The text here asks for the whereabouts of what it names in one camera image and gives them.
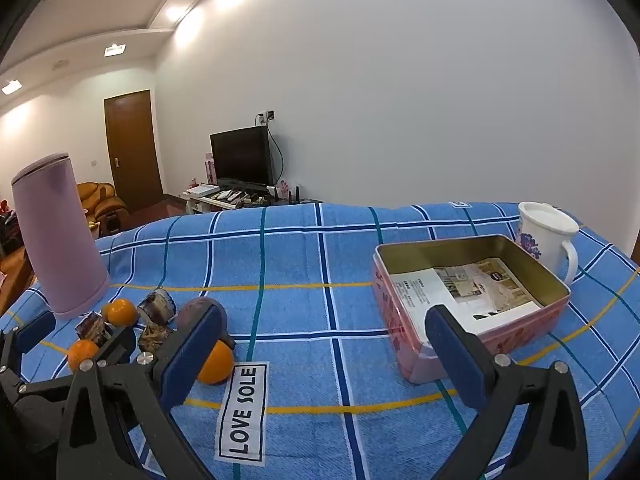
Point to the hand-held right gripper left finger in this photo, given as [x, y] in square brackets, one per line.
[192, 355]

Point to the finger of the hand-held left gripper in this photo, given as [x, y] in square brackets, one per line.
[117, 345]
[35, 331]

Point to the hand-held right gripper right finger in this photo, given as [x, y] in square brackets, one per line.
[455, 360]

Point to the orange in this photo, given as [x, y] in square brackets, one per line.
[220, 366]
[81, 352]
[120, 311]

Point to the purple sugarcane piece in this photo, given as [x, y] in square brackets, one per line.
[157, 305]
[152, 337]
[92, 327]

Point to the purple passion fruit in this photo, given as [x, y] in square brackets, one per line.
[192, 310]

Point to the pink metal tin box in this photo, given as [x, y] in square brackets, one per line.
[400, 320]

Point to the lilac thermos bottle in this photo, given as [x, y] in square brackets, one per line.
[55, 240]

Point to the blue plaid cloth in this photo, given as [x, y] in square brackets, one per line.
[325, 360]

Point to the orange leather sofa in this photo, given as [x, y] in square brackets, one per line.
[100, 197]

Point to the white television stand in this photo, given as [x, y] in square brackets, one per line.
[200, 205]

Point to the flat white box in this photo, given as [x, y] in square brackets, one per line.
[202, 190]

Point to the black router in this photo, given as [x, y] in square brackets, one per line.
[280, 200]

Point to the tall pink box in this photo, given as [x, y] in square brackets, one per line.
[210, 170]

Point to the pink flower decoration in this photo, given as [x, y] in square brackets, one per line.
[284, 188]

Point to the brown wooden door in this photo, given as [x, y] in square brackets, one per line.
[132, 150]

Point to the black television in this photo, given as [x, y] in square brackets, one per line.
[240, 155]

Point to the rectangular ceiling light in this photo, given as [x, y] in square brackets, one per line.
[115, 50]
[10, 87]

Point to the wall power socket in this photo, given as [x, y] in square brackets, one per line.
[265, 117]

